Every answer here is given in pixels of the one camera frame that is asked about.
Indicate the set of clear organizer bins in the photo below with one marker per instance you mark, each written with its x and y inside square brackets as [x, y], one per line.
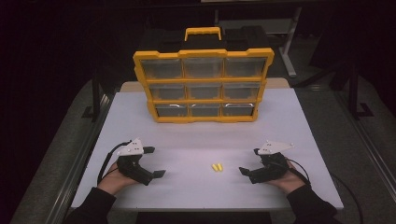
[162, 69]

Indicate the person's right hand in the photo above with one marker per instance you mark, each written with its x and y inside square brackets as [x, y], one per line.
[289, 180]

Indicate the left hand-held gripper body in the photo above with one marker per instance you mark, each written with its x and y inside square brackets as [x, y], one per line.
[134, 168]

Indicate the black metal stand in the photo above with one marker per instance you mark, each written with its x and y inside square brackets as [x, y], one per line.
[96, 99]
[353, 93]

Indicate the grey metal desk frame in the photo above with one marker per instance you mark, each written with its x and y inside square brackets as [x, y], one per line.
[289, 46]

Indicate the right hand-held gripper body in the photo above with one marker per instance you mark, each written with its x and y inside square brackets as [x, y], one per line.
[271, 168]

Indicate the aluminium frame rail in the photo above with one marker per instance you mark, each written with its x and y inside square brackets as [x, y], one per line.
[77, 168]
[370, 155]

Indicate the single clear plastic drawer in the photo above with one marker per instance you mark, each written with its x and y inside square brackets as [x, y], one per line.
[241, 91]

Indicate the person's left hand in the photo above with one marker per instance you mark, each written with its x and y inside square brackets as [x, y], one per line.
[115, 180]

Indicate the yellow black organizer case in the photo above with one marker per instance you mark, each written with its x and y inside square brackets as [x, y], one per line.
[202, 79]

